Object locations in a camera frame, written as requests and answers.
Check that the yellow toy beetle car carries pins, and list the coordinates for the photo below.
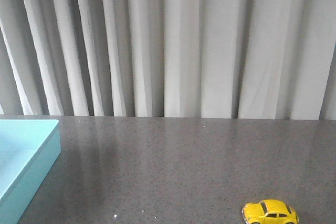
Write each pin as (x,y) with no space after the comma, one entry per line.
(269,211)

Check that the light blue storage box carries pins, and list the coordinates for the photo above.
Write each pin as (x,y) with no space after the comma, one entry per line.
(29,149)

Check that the grey pleated curtain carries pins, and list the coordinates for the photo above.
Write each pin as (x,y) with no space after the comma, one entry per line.
(235,59)

